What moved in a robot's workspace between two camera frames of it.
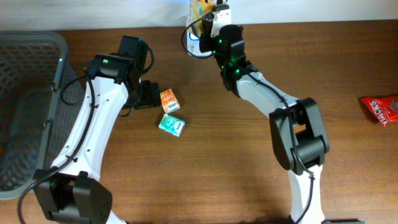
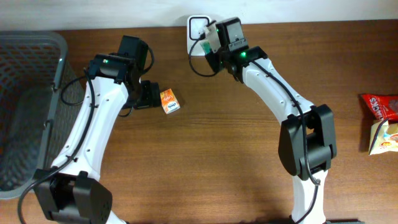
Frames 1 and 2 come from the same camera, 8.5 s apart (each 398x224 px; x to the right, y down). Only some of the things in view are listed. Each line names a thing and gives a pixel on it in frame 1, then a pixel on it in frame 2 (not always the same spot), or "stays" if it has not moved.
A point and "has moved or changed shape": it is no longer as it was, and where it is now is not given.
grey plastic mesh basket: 40,96 stays
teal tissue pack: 171,124 has moved or changed shape
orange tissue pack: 169,101 stays
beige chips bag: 198,9 -> 384,137
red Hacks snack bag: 385,107 stays
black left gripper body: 149,95 stays
